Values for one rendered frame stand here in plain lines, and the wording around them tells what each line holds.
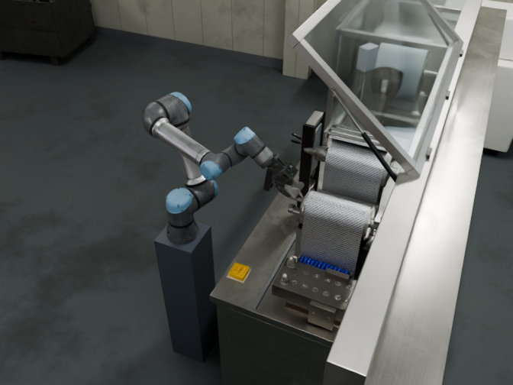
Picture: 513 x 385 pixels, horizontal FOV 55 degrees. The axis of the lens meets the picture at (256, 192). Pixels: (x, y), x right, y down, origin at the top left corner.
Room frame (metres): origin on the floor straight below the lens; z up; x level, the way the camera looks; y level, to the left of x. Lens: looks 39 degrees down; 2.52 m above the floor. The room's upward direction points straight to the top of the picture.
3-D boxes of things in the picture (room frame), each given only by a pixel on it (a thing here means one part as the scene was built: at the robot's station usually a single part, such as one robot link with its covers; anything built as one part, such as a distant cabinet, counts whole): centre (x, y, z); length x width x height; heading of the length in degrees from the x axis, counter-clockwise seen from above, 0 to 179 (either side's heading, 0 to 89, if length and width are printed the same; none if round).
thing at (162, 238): (1.70, 0.35, 0.45); 0.20 x 0.20 x 0.90; 67
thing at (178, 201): (1.70, 0.35, 1.07); 0.13 x 0.12 x 0.14; 140
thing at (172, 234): (1.70, 0.35, 0.95); 0.15 x 0.15 x 0.10
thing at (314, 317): (1.17, -0.25, 0.97); 0.10 x 0.03 x 0.11; 66
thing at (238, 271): (1.44, 0.07, 0.91); 0.07 x 0.07 x 0.02; 66
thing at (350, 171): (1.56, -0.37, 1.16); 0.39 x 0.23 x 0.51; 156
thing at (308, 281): (1.26, -0.28, 1.00); 0.40 x 0.16 x 0.06; 66
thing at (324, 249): (1.39, -0.29, 1.09); 0.23 x 0.01 x 0.18; 66
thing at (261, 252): (2.34, -0.63, 0.88); 2.52 x 0.66 x 0.04; 156
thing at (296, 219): (1.54, -0.18, 1.05); 0.06 x 0.05 x 0.31; 66
